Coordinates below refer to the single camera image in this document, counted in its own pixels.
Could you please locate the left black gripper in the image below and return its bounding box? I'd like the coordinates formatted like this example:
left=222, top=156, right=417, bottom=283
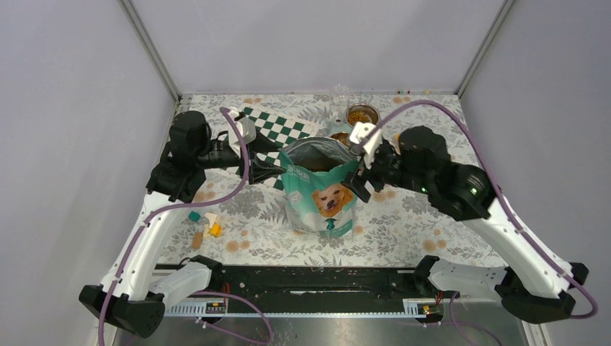
left=196, top=128, right=287, bottom=182

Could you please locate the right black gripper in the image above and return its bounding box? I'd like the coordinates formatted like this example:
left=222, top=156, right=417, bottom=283
left=340, top=139, right=433, bottom=203

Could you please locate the green pet food bag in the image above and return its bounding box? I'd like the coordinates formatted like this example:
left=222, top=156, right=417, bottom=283
left=279, top=137, right=357, bottom=237

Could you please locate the orange plastic scoop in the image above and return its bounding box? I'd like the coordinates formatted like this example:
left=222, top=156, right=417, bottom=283
left=392, top=134, right=401, bottom=154

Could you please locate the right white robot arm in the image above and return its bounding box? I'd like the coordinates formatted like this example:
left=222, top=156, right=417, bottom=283
left=343, top=123, right=589, bottom=324

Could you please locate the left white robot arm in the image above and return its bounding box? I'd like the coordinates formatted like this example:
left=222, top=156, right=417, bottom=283
left=79, top=107, right=282, bottom=345

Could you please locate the brown pet food kibble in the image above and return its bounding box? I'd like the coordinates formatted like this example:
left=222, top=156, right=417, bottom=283
left=294, top=107, right=381, bottom=172

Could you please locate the teal double pet feeder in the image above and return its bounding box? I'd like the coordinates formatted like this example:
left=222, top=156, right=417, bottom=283
left=327, top=121, right=353, bottom=137

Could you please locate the green white chessboard mat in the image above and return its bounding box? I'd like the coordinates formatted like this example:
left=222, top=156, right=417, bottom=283
left=220, top=103, right=323, bottom=193

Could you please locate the near steel bowl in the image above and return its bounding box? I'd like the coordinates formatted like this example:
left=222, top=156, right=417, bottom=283
left=329, top=132, right=350, bottom=147

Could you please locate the steel bowl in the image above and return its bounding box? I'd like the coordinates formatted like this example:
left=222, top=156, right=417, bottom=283
left=329, top=132, right=350, bottom=147
left=345, top=104, right=380, bottom=126

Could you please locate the floral tablecloth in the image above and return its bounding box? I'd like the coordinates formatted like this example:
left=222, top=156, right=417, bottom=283
left=159, top=94, right=505, bottom=267

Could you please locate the far steel bowl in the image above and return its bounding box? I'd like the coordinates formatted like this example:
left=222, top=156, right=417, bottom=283
left=345, top=104, right=380, bottom=126

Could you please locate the white toy piece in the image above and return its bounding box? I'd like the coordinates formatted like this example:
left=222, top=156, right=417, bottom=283
left=204, top=213, right=220, bottom=236

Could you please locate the yellow toy block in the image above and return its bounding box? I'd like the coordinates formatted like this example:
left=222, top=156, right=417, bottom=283
left=209, top=223, right=222, bottom=237

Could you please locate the teal cube block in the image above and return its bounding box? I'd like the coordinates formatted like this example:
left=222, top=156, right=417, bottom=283
left=188, top=211, right=201, bottom=223

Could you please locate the brown wooden block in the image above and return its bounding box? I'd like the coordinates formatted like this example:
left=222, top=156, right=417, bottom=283
left=191, top=232, right=203, bottom=249

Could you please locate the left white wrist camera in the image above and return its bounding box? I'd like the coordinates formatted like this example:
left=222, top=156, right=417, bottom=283
left=227, top=107, right=257, bottom=157

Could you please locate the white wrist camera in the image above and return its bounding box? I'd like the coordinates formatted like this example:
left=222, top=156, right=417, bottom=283
left=347, top=122, right=383, bottom=169
left=227, top=107, right=257, bottom=157

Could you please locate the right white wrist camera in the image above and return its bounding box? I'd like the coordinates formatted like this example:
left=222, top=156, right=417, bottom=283
left=347, top=122, right=383, bottom=169

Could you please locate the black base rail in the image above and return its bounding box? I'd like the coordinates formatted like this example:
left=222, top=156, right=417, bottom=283
left=167, top=265, right=453, bottom=318

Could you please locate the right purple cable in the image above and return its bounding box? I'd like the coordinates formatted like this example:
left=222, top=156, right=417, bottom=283
left=357, top=99, right=599, bottom=320

